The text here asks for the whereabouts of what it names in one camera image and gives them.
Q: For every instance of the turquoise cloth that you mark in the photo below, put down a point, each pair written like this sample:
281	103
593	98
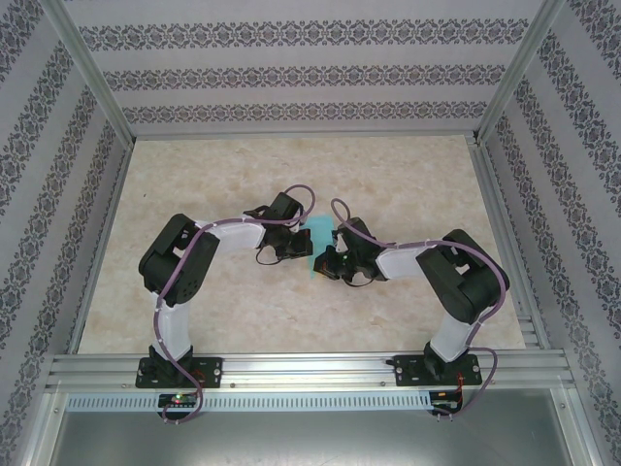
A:
321	230

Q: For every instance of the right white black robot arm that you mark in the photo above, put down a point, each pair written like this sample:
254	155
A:
398	262

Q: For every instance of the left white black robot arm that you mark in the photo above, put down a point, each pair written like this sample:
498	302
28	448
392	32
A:
238	233

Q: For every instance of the grey sheet metal panel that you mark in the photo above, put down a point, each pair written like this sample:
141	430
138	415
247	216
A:
310	442

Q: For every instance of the ribbed aluminium corner block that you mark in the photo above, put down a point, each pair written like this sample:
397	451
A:
528	332

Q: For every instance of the long aluminium mounting rail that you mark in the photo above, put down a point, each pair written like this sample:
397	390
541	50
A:
310	371

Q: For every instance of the thin aluminium back rail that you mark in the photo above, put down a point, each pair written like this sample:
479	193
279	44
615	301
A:
310	136

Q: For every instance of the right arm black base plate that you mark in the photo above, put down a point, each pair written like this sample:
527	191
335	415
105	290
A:
407	371

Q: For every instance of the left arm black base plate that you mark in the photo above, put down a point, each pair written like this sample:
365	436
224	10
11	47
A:
211	371

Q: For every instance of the aluminium side rail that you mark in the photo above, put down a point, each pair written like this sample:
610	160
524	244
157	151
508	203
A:
99	242
507	233

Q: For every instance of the aluminium frame post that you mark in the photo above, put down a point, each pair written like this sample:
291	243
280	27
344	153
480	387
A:
579	427
521	68
43	427
87	68

